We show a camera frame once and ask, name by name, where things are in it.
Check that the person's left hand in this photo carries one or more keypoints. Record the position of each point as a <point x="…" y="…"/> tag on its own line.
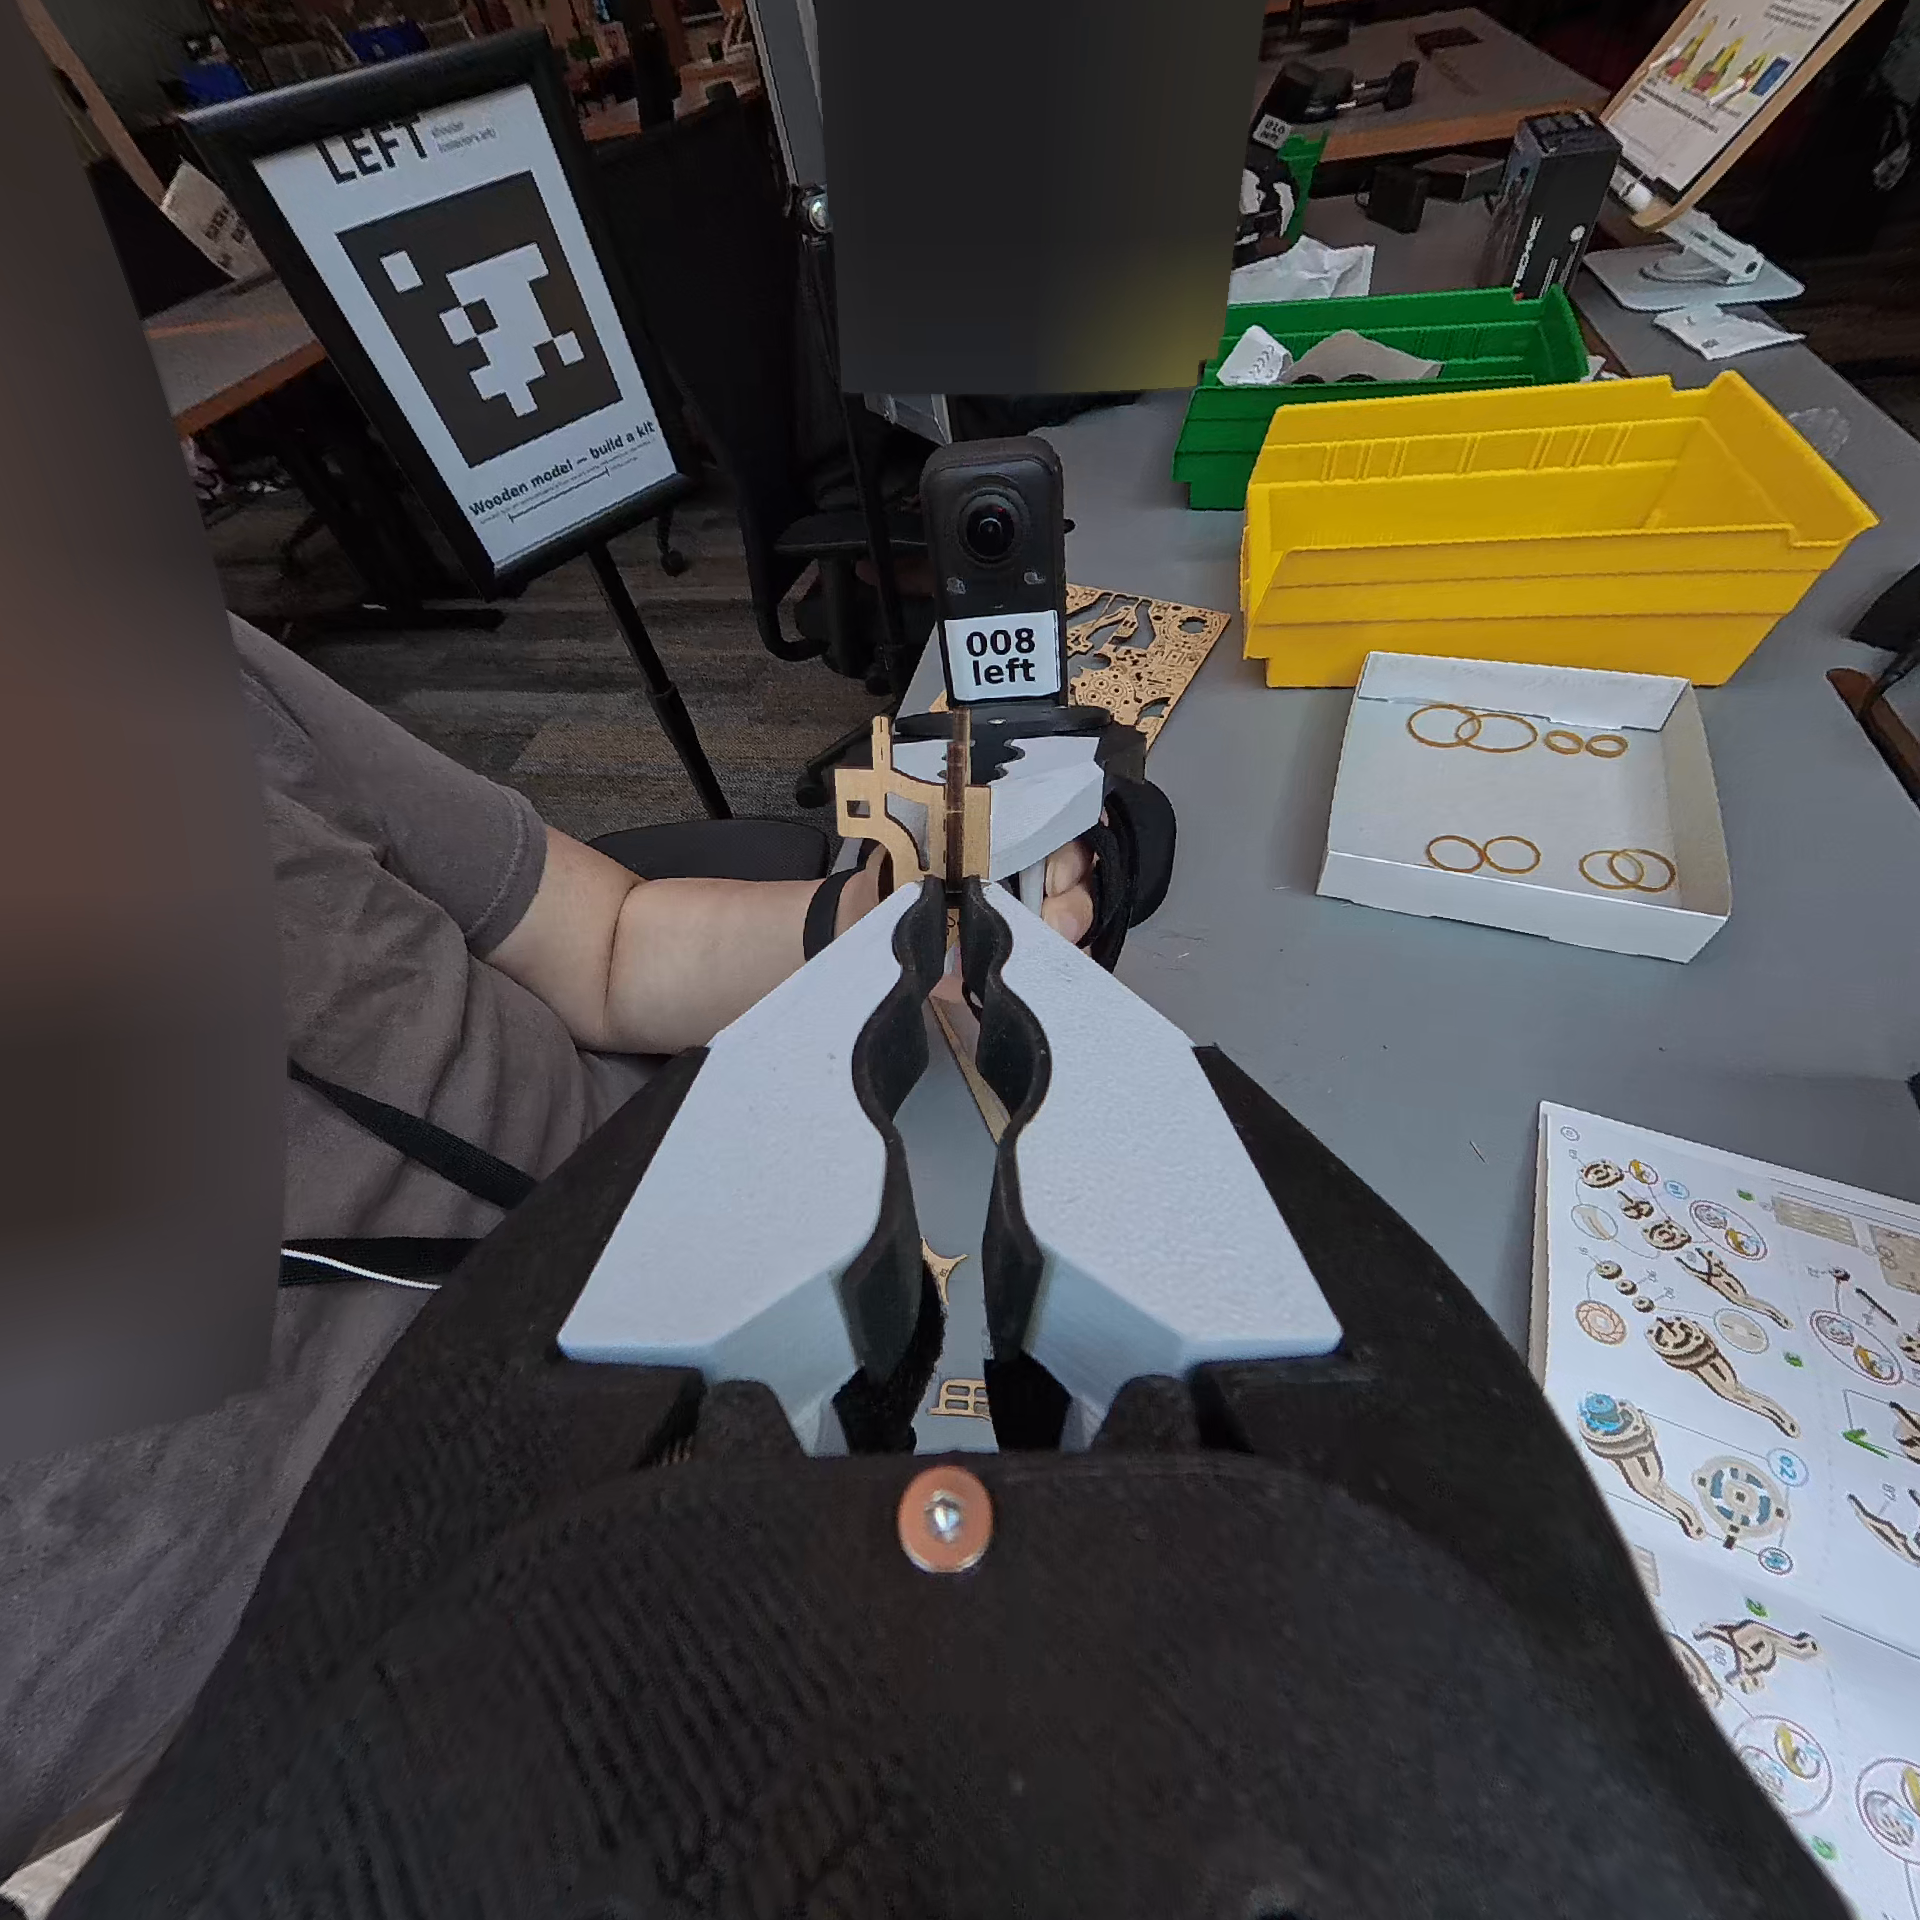
<point x="1069" y="892"/>

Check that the grey board on easel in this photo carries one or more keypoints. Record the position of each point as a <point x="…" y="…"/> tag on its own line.
<point x="788" y="105"/>

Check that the thin wooden part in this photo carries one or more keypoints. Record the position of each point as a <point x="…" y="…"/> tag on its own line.
<point x="954" y="838"/>

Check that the crumpled white tissue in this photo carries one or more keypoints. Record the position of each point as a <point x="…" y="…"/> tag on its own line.
<point x="1298" y="273"/>

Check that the upright black carton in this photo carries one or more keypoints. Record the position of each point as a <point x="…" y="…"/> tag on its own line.
<point x="1546" y="202"/>

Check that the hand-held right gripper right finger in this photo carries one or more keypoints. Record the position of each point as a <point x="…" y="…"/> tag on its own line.
<point x="1162" y="1201"/>

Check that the group of rubber bands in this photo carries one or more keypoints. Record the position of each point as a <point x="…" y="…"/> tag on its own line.
<point x="1470" y="730"/>

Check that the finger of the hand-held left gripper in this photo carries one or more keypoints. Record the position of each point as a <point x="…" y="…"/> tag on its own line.
<point x="1049" y="802"/>
<point x="918" y="755"/>

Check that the laser-cut wooden parts sheet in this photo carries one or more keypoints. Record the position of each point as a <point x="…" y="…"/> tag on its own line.
<point x="944" y="1276"/>
<point x="1154" y="660"/>

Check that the white stand base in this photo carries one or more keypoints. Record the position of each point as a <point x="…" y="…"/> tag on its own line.
<point x="1694" y="276"/>

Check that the grey background table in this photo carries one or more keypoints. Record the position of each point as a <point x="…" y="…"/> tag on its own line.
<point x="1440" y="75"/>

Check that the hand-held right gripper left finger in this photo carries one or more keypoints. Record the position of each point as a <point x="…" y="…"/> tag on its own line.
<point x="721" y="1201"/>

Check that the brown pencil tool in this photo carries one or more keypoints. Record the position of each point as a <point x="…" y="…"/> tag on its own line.
<point x="1881" y="714"/>

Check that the yellow plastic bin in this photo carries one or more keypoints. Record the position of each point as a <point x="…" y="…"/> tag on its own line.
<point x="1770" y="494"/>
<point x="1501" y="652"/>

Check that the green plastic bin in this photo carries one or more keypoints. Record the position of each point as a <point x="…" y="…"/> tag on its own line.
<point x="1215" y="464"/>

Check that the white cardboard tray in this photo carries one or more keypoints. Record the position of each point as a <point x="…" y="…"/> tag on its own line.
<point x="1516" y="796"/>

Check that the black sign stand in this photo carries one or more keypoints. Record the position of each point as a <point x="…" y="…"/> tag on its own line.
<point x="662" y="690"/>

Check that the brown sandpaper sheet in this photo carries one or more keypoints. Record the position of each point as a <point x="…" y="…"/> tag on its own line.
<point x="1365" y="360"/>

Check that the crumpled white wrapper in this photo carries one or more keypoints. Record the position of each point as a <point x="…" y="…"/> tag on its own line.
<point x="1253" y="360"/>

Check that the wooden instruction board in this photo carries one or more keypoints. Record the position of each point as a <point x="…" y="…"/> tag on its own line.
<point x="1725" y="90"/>

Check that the small black device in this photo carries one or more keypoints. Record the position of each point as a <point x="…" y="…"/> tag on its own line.
<point x="1893" y="609"/>

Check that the person's left forearm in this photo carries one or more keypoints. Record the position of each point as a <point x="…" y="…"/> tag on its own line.
<point x="674" y="961"/>

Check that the pale cross-shaped wooden part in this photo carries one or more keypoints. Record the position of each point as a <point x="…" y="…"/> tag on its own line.
<point x="863" y="810"/>

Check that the illustrated instruction booklet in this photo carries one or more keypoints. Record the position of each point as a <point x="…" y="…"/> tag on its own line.
<point x="1725" y="1425"/>

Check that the framed marker sign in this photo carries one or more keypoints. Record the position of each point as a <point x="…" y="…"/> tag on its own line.
<point x="452" y="300"/>

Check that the small white packet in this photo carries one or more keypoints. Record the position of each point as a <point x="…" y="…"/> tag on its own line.
<point x="1725" y="329"/>

